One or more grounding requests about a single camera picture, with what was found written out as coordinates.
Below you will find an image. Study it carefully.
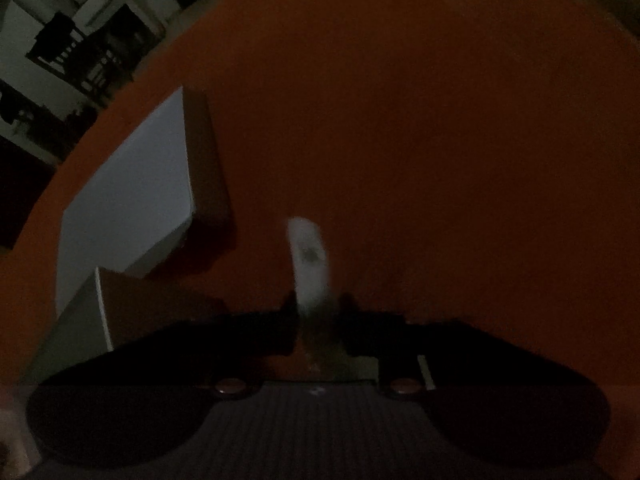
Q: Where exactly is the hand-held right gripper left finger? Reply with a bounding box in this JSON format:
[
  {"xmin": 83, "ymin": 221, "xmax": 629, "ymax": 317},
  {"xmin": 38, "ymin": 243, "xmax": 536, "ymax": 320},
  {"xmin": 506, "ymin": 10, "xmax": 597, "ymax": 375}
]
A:
[{"xmin": 40, "ymin": 291, "xmax": 299, "ymax": 400}]

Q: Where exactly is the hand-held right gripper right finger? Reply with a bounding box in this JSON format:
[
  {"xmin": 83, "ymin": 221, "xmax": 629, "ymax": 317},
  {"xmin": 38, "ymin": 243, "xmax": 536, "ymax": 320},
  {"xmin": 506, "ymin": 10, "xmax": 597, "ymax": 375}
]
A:
[{"xmin": 340, "ymin": 293, "xmax": 601, "ymax": 402}]

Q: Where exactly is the white tube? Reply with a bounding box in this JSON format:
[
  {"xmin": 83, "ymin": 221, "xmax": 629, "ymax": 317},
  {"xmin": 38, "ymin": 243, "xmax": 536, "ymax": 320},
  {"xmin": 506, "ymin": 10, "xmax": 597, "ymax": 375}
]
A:
[{"xmin": 286, "ymin": 216, "xmax": 346, "ymax": 361}]

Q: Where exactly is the white cardboard box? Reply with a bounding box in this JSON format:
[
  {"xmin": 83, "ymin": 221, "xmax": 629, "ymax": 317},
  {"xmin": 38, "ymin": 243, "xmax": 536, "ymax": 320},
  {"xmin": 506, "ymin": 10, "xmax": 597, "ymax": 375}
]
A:
[{"xmin": 20, "ymin": 266, "xmax": 228, "ymax": 386}]

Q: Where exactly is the white box lid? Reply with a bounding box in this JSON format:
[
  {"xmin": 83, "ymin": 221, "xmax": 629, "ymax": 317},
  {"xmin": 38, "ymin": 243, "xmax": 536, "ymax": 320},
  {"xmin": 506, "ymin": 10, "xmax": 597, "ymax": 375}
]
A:
[{"xmin": 56, "ymin": 86, "xmax": 235, "ymax": 313}]

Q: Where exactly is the dark wardrobe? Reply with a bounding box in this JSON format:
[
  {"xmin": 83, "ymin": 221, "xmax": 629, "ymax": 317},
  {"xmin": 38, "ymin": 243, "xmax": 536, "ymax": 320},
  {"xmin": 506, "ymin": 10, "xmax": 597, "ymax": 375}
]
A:
[{"xmin": 0, "ymin": 130, "xmax": 61, "ymax": 251}]

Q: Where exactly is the dark wooden chair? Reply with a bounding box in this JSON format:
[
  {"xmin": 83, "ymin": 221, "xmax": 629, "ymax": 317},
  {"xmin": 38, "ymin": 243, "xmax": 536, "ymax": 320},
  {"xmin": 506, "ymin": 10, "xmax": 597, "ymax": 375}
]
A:
[{"xmin": 27, "ymin": 10, "xmax": 136, "ymax": 108}]

